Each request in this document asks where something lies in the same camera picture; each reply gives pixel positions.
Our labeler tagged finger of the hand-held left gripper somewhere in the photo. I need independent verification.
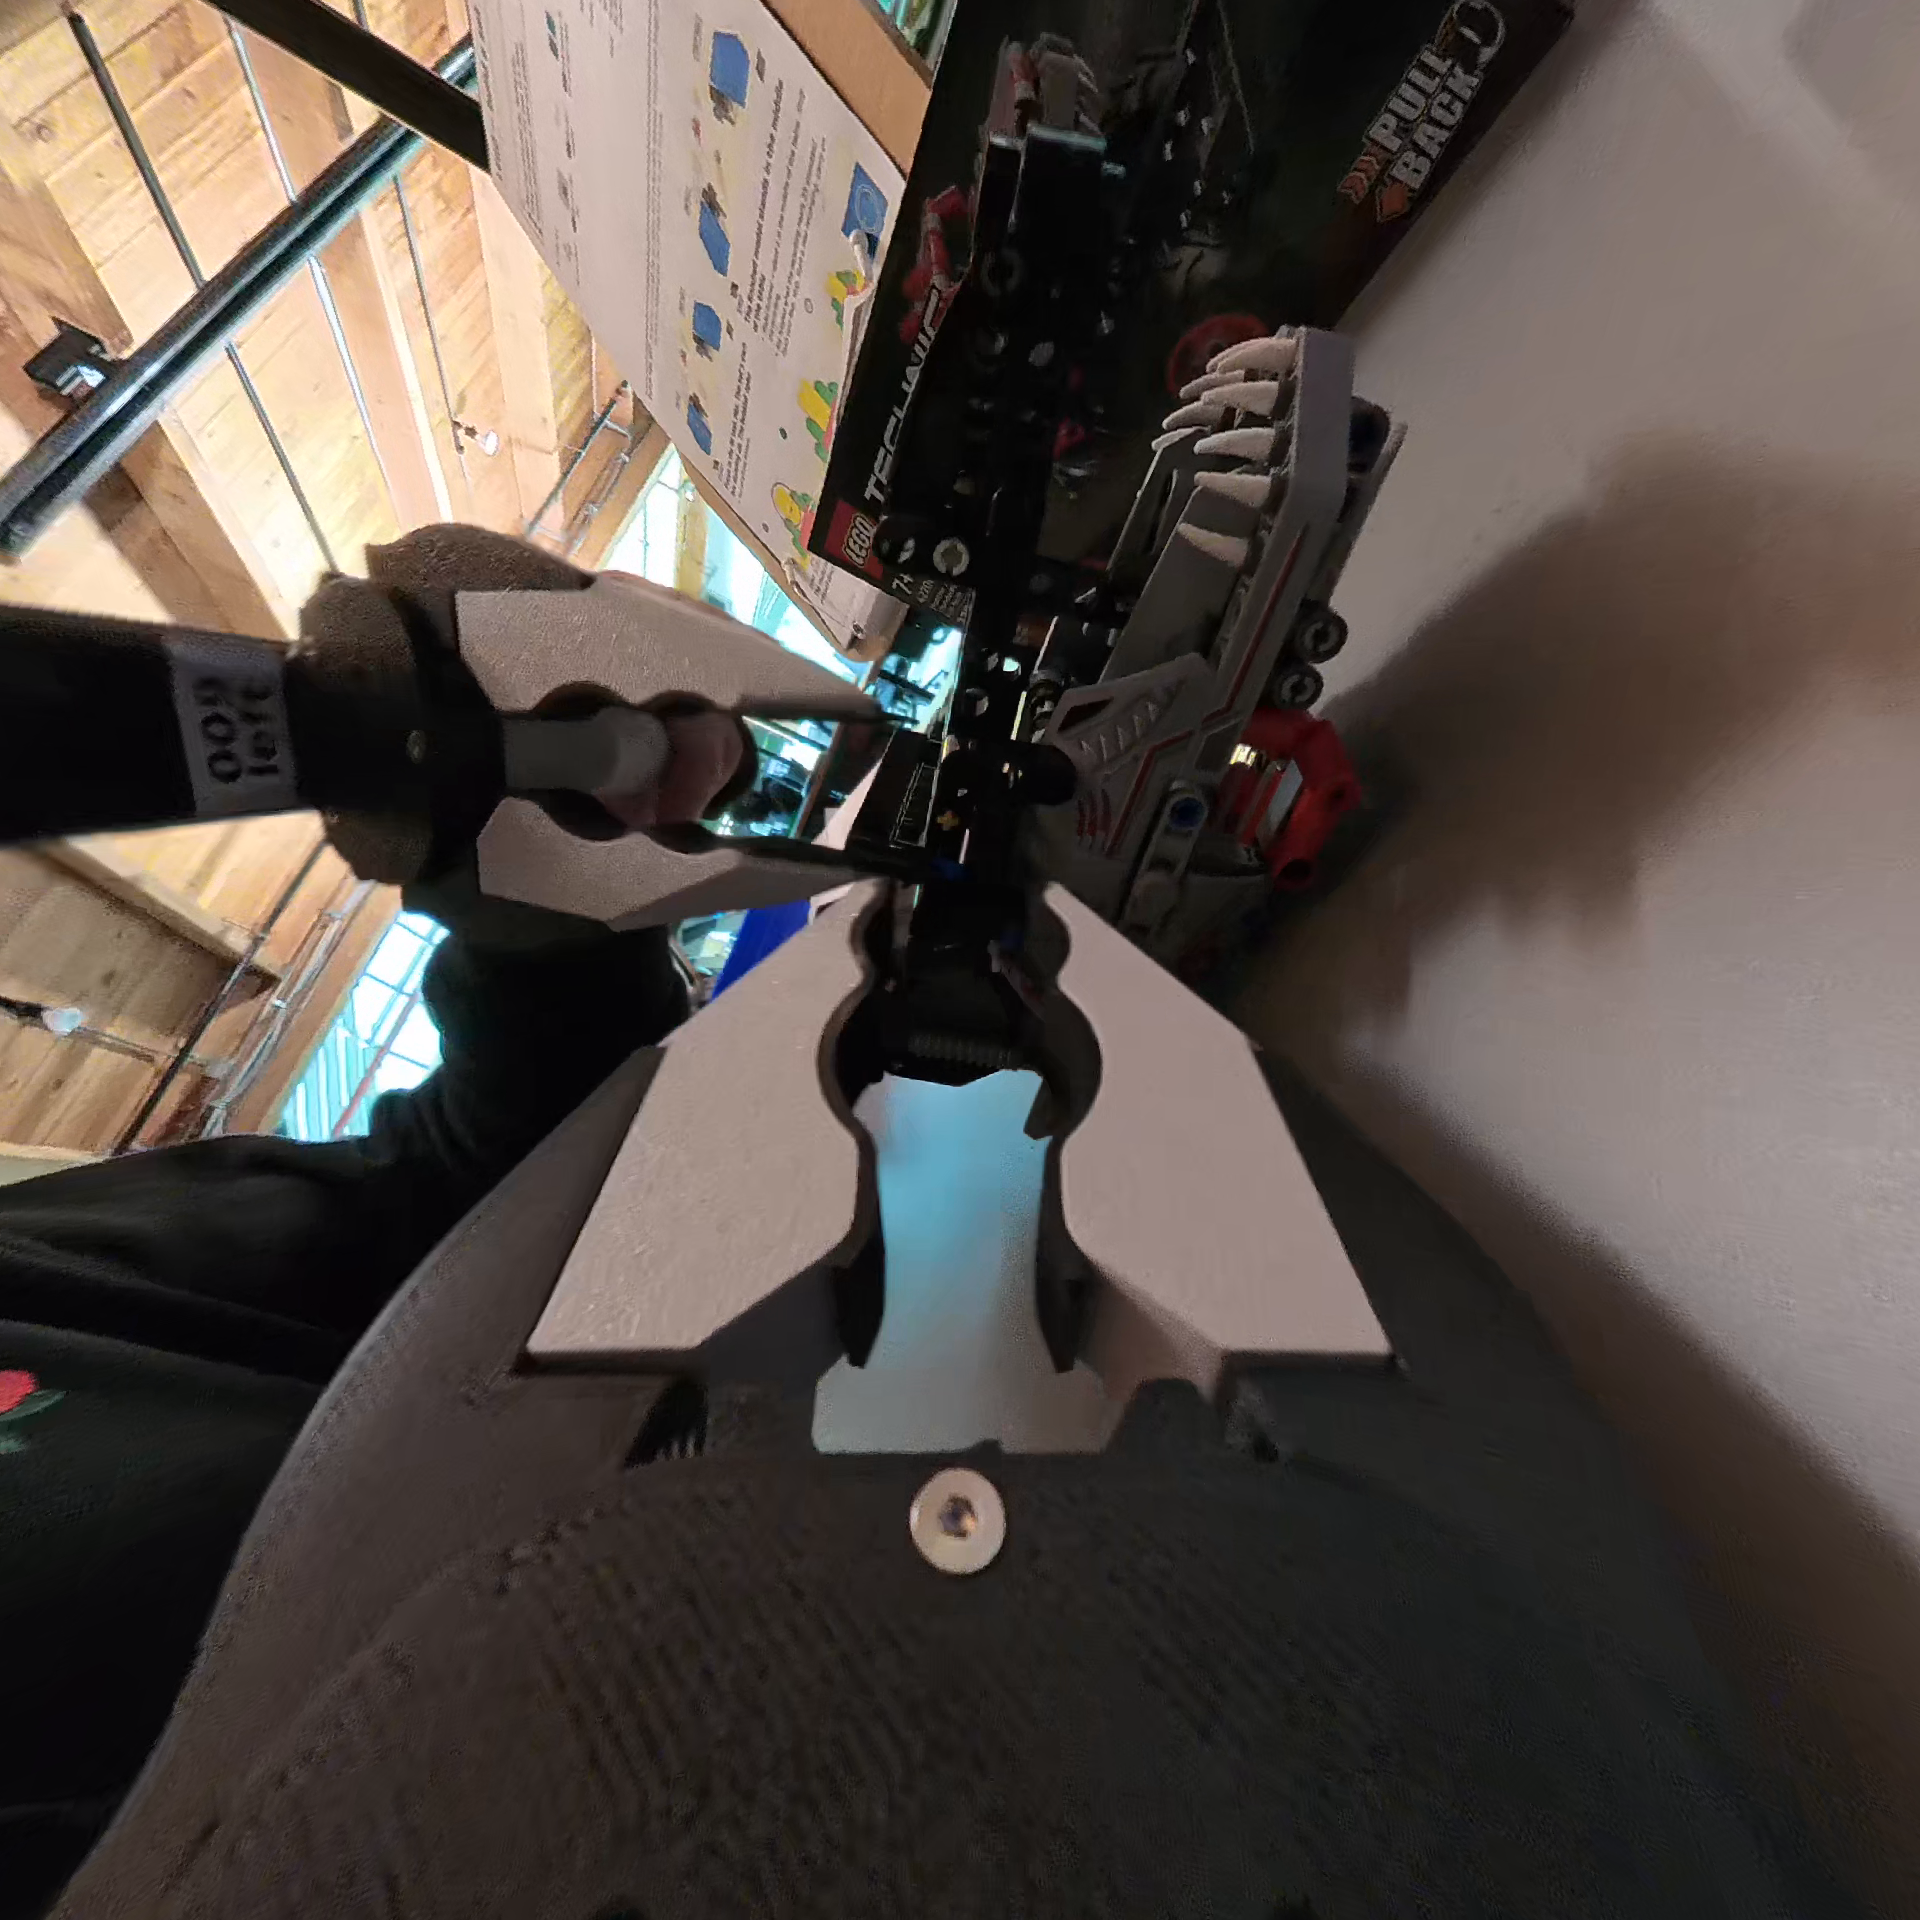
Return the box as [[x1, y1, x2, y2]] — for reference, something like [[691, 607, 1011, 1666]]
[[473, 794, 891, 923], [450, 568, 891, 743]]

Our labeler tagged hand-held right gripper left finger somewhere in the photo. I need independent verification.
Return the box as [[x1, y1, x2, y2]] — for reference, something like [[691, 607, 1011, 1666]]
[[522, 881, 898, 1374]]

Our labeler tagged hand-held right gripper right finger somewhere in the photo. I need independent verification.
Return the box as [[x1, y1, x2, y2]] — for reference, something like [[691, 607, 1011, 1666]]
[[1026, 881, 1397, 1445]]

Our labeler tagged white desk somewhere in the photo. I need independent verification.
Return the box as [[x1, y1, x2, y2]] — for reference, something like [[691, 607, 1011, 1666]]
[[1220, 0, 1920, 1920]]

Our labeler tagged person's left hand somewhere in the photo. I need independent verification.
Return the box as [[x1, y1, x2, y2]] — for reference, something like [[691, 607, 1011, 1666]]
[[643, 719, 759, 832]]

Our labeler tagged white instruction poster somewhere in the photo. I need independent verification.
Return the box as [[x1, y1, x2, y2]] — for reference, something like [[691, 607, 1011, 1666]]
[[464, 0, 940, 664]]

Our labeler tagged grey toothed brick body shell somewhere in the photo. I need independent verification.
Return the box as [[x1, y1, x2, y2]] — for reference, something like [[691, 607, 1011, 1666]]
[[1034, 322, 1410, 978]]

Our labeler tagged black toy box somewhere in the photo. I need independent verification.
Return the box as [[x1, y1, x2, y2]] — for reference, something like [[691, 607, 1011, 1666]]
[[804, 0, 1578, 602]]

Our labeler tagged black ceiling rail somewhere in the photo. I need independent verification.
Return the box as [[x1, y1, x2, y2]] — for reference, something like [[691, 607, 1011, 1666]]
[[0, 0, 496, 559]]

